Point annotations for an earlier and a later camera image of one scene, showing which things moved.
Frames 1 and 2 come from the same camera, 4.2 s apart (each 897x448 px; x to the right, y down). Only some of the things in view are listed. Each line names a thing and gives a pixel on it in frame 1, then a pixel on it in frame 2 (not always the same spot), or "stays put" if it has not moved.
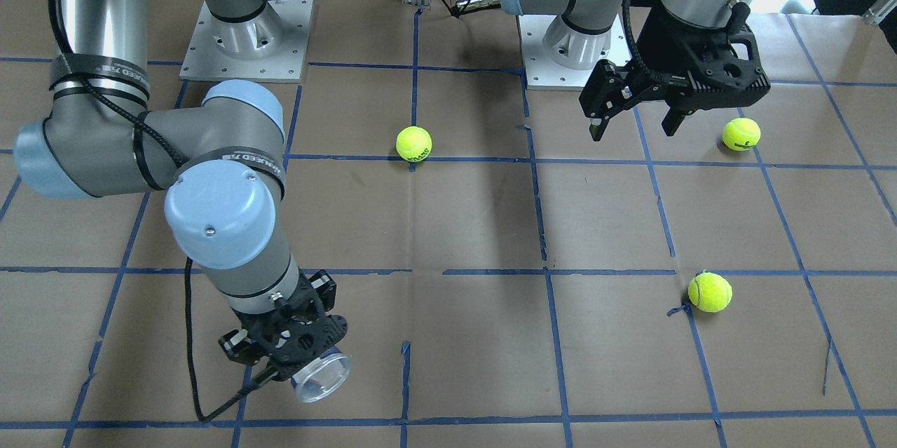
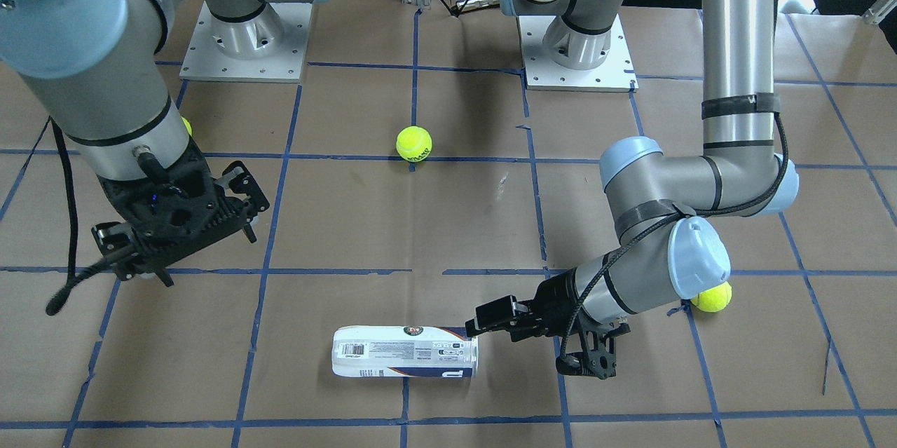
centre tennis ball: x=413 y=144 stays put
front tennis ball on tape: x=710 y=292 stays put
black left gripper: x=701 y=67 → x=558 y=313
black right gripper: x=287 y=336 → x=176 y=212
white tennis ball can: x=323 y=378 → x=407 y=351
